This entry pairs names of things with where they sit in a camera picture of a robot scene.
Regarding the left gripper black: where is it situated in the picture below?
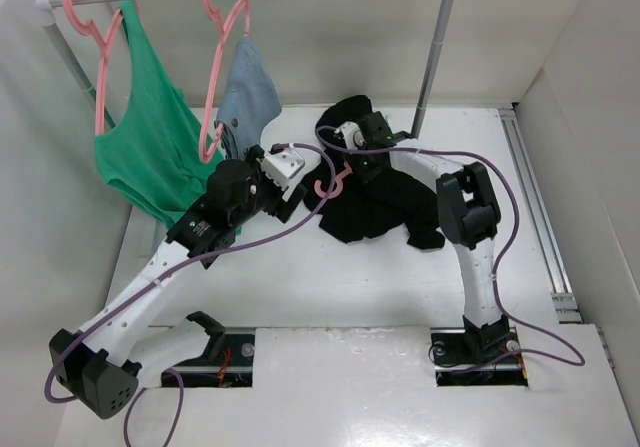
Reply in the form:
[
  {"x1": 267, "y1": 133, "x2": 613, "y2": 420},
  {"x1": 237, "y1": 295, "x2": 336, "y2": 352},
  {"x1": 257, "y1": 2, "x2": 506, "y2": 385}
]
[{"x1": 230, "y1": 148, "x2": 304, "y2": 228}]

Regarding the pink hanger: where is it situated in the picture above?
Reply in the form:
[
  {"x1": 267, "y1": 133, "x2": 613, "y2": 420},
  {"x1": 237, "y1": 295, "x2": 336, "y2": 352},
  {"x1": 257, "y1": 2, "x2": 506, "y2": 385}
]
[
  {"x1": 313, "y1": 162, "x2": 353, "y2": 200},
  {"x1": 198, "y1": 0, "x2": 251, "y2": 164},
  {"x1": 61, "y1": 0, "x2": 124, "y2": 136}
]

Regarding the black t shirt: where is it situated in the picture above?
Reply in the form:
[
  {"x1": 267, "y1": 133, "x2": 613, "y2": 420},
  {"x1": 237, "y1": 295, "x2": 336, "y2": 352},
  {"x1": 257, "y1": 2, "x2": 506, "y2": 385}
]
[{"x1": 301, "y1": 95, "x2": 446, "y2": 251}]

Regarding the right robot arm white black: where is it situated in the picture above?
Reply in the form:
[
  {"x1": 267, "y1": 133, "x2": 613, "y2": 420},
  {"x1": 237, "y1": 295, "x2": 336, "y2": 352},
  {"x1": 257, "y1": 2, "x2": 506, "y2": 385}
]
[{"x1": 339, "y1": 112, "x2": 509, "y2": 364}]

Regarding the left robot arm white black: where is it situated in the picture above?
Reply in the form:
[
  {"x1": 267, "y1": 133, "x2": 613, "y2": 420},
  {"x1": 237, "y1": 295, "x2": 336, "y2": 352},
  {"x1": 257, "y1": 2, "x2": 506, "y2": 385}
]
[{"x1": 45, "y1": 144, "x2": 306, "y2": 420}]

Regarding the green tank top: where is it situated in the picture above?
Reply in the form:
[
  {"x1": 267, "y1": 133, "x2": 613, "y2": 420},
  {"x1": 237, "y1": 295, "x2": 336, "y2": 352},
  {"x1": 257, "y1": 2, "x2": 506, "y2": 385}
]
[{"x1": 94, "y1": 1, "x2": 224, "y2": 229}]

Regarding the blue denim garment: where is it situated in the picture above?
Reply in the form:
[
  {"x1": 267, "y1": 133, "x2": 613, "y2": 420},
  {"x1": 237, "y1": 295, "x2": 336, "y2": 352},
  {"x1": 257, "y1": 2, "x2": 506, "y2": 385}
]
[{"x1": 215, "y1": 38, "x2": 282, "y2": 160}]

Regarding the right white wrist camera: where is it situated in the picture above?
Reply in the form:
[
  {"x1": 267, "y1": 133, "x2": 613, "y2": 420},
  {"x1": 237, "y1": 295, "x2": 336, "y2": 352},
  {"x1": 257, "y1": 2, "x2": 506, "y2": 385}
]
[{"x1": 335, "y1": 121, "x2": 366, "y2": 150}]

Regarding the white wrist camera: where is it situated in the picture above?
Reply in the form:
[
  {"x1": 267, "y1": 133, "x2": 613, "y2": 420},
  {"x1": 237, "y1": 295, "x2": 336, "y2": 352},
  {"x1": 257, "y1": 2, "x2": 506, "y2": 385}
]
[
  {"x1": 260, "y1": 146, "x2": 305, "y2": 191},
  {"x1": 335, "y1": 121, "x2": 366, "y2": 150}
]

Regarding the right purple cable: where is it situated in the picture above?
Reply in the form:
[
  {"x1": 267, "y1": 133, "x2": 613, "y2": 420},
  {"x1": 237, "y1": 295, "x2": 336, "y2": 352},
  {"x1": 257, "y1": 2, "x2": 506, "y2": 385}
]
[{"x1": 313, "y1": 124, "x2": 586, "y2": 371}]

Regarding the purple cable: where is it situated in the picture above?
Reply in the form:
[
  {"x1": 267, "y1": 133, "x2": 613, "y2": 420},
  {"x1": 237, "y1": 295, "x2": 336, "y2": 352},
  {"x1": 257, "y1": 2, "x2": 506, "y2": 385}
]
[
  {"x1": 313, "y1": 124, "x2": 586, "y2": 371},
  {"x1": 44, "y1": 141, "x2": 337, "y2": 447}
]

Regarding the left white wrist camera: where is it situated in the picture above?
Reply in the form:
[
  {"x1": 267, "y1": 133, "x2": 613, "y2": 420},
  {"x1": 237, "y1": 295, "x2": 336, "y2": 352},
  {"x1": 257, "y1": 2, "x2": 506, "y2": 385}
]
[{"x1": 260, "y1": 146, "x2": 305, "y2": 191}]

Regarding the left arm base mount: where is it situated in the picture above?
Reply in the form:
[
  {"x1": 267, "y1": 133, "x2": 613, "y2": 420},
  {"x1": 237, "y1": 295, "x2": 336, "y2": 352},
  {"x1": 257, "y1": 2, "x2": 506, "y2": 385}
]
[{"x1": 173, "y1": 311, "x2": 256, "y2": 388}]

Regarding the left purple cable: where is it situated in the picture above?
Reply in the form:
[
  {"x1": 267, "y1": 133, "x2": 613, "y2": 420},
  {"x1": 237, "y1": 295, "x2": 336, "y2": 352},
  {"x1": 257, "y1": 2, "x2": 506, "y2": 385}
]
[{"x1": 44, "y1": 141, "x2": 337, "y2": 447}]

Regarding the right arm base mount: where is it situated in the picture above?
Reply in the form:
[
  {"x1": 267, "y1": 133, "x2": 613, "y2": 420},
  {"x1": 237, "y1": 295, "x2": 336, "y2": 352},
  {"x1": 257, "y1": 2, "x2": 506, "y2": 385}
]
[{"x1": 428, "y1": 328, "x2": 528, "y2": 387}]

